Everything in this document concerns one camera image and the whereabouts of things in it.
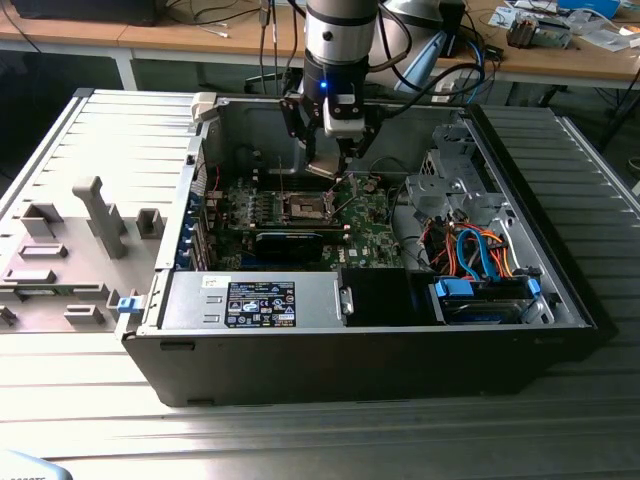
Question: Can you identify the wooden desk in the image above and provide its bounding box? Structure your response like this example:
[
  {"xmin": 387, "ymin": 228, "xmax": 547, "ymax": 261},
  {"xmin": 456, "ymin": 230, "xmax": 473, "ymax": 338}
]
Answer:
[{"xmin": 0, "ymin": 0, "xmax": 640, "ymax": 91}]

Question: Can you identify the black RAM slot row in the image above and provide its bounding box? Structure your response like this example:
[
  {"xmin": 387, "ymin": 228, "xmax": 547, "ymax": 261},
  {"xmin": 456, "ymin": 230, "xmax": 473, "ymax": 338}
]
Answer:
[
  {"xmin": 252, "ymin": 167, "xmax": 349, "ymax": 192},
  {"xmin": 227, "ymin": 224, "xmax": 351, "ymax": 237}
]

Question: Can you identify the hard disk in blue carrier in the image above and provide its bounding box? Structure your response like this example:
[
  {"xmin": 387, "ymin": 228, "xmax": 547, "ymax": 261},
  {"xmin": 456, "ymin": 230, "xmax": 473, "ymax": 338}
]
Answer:
[{"xmin": 428, "ymin": 275, "xmax": 544, "ymax": 325}]

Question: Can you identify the expansion slot bracket row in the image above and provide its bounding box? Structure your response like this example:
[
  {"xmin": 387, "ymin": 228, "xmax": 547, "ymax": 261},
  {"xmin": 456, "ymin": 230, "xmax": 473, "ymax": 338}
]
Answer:
[{"xmin": 179, "ymin": 189, "xmax": 224, "ymax": 271}]

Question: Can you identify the black upright box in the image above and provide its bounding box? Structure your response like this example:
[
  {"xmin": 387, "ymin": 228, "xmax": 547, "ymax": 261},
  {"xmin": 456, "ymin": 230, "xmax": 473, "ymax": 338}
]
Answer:
[{"xmin": 439, "ymin": 0, "xmax": 467, "ymax": 59}]

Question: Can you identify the black graphics card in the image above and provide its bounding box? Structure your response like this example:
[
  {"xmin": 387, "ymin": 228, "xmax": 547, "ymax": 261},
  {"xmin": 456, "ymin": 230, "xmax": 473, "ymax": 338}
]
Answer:
[{"xmin": 254, "ymin": 230, "xmax": 326, "ymax": 262}]

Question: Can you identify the metal drive cage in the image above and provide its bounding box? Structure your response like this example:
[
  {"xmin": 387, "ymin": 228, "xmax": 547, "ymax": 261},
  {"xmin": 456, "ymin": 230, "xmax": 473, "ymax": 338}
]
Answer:
[{"xmin": 404, "ymin": 124, "xmax": 506, "ymax": 226}]

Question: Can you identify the metal cooler on desk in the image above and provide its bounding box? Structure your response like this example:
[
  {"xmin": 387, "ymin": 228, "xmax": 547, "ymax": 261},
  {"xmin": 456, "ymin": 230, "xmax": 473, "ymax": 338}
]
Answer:
[{"xmin": 505, "ymin": 14, "xmax": 574, "ymax": 51}]

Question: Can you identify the blue box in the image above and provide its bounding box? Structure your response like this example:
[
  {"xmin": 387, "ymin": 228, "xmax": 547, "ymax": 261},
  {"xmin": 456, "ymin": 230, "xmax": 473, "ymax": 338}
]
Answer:
[{"xmin": 557, "ymin": 0, "xmax": 621, "ymax": 16}]

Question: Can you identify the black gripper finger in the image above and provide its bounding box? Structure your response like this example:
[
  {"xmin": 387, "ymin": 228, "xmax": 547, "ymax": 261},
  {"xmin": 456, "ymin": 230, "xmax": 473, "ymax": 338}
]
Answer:
[
  {"xmin": 336, "ymin": 125, "xmax": 380, "ymax": 175},
  {"xmin": 278, "ymin": 93, "xmax": 322, "ymax": 162}
]

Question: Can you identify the black fan shroud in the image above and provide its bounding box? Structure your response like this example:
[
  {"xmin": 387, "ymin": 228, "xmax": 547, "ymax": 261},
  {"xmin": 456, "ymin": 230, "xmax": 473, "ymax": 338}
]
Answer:
[{"xmin": 341, "ymin": 268, "xmax": 436, "ymax": 327}]

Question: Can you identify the black open PC case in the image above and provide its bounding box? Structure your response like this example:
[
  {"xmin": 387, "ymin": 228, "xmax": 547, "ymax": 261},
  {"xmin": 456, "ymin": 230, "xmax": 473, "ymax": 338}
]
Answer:
[{"xmin": 115, "ymin": 89, "xmax": 617, "ymax": 409}]

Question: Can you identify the CPU socket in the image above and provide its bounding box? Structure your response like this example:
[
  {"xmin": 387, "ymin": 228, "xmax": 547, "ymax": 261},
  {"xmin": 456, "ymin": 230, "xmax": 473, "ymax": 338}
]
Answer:
[{"xmin": 279, "ymin": 189, "xmax": 337, "ymax": 224}]

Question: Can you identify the green motherboard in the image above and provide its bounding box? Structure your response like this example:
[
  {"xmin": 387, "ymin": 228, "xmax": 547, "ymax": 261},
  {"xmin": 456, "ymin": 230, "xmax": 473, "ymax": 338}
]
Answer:
[{"xmin": 212, "ymin": 172, "xmax": 404, "ymax": 274}]

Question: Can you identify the beige case latch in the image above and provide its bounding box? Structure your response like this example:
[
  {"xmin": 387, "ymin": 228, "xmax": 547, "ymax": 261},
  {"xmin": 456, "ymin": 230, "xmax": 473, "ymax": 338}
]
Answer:
[{"xmin": 191, "ymin": 92, "xmax": 219, "ymax": 123}]

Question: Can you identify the black flat device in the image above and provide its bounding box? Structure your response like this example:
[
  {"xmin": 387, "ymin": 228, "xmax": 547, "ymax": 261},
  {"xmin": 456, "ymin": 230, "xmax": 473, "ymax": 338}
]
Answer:
[{"xmin": 9, "ymin": 0, "xmax": 166, "ymax": 27}]

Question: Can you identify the orange wire bundle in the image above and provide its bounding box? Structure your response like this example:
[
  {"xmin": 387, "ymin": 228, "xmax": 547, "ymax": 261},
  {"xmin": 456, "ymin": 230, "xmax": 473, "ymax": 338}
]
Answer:
[{"xmin": 489, "ymin": 232, "xmax": 519, "ymax": 277}]

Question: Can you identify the CPU plate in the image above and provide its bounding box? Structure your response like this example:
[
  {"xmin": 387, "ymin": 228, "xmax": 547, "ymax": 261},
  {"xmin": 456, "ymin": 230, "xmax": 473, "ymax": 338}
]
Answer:
[{"xmin": 305, "ymin": 158, "xmax": 342, "ymax": 180}]

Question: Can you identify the blue data wire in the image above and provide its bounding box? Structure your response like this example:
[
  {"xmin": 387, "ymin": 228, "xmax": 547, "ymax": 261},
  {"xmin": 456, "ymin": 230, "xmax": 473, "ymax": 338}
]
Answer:
[{"xmin": 455, "ymin": 227, "xmax": 495, "ymax": 281}]

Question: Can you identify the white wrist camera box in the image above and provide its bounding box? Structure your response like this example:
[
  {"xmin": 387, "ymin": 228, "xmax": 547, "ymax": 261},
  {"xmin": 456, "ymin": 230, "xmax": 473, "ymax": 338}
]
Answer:
[{"xmin": 322, "ymin": 92, "xmax": 366, "ymax": 139}]

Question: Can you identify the grey parts rack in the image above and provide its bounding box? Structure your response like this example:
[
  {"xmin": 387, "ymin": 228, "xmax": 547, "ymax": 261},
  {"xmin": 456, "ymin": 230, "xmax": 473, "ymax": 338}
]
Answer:
[{"xmin": 0, "ymin": 175, "xmax": 166, "ymax": 334}]

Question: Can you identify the grey power supply unit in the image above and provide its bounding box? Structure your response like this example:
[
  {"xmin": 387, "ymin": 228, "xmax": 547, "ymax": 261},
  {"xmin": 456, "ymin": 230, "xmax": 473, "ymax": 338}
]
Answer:
[{"xmin": 159, "ymin": 271, "xmax": 346, "ymax": 331}]

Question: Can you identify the pale blue rounded device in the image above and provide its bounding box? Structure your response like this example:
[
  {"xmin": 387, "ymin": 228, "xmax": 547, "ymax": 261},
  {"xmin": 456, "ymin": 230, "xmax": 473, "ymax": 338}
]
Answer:
[{"xmin": 0, "ymin": 449, "xmax": 69, "ymax": 480}]

